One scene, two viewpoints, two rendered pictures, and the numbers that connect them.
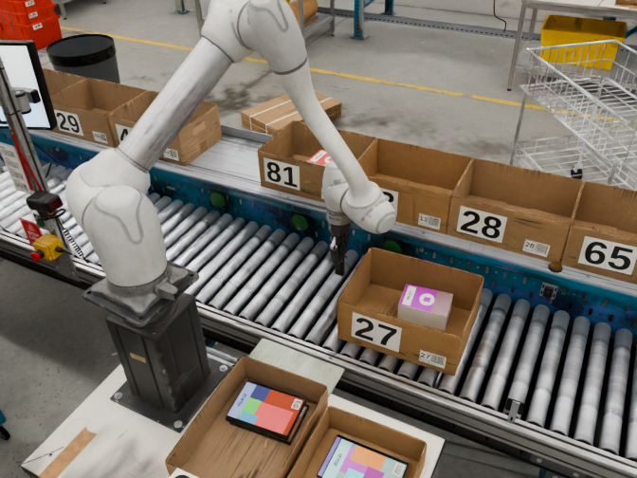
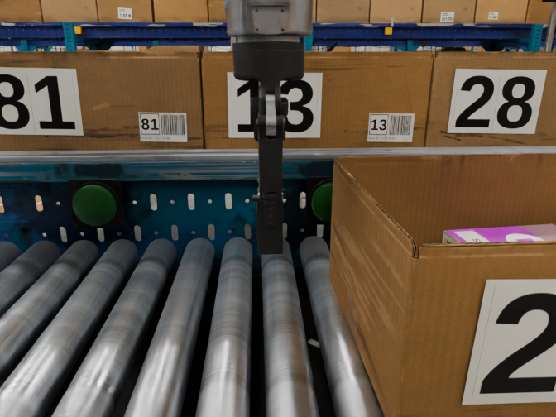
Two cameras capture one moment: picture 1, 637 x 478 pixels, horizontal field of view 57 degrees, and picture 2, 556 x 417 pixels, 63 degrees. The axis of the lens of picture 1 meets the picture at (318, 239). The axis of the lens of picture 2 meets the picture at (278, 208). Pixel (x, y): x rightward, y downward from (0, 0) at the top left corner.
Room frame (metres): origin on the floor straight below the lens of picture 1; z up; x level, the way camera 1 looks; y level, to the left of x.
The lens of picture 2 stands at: (1.12, 0.18, 1.04)
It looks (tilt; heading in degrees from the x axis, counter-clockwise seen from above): 19 degrees down; 329
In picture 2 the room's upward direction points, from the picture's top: straight up
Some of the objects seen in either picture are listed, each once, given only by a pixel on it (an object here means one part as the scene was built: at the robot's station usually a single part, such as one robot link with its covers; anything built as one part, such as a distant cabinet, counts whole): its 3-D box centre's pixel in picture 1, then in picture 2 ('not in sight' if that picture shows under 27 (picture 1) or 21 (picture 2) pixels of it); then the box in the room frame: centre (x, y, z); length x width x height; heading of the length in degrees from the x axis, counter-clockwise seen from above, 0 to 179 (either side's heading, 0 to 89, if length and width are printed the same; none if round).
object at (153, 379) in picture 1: (161, 347); not in sight; (1.15, 0.46, 0.91); 0.26 x 0.26 x 0.33; 61
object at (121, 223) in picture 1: (125, 229); not in sight; (1.16, 0.47, 1.33); 0.18 x 0.16 x 0.22; 34
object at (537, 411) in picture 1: (549, 366); not in sight; (1.19, -0.71, 0.72); 0.52 x 0.05 x 0.05; 152
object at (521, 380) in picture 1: (528, 358); not in sight; (1.22, -0.65, 0.72); 0.52 x 0.05 x 0.05; 152
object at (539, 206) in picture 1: (514, 208); (497, 96); (1.71, -0.70, 0.96); 0.39 x 0.29 x 0.17; 62
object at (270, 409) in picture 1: (266, 408); not in sight; (1.02, 0.16, 0.79); 0.19 x 0.14 x 0.02; 67
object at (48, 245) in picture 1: (54, 250); not in sight; (1.72, 0.98, 0.84); 0.15 x 0.09 x 0.07; 62
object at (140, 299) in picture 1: (144, 278); not in sight; (1.14, 0.45, 1.20); 0.22 x 0.18 x 0.06; 57
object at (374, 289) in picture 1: (409, 307); (534, 259); (1.36, -0.29, 0.83); 0.39 x 0.29 x 0.17; 64
